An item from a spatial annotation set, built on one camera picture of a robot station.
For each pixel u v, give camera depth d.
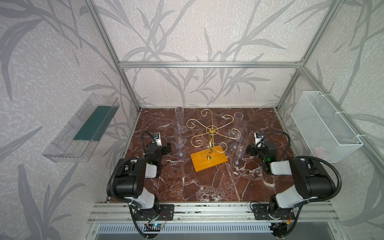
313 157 0.50
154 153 0.71
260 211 0.73
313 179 0.46
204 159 0.91
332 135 0.61
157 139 0.81
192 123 0.68
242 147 0.79
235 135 0.88
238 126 1.20
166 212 0.73
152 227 0.72
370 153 0.56
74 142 0.64
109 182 0.45
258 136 0.83
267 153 0.73
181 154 0.94
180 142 0.85
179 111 0.91
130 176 0.51
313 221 0.75
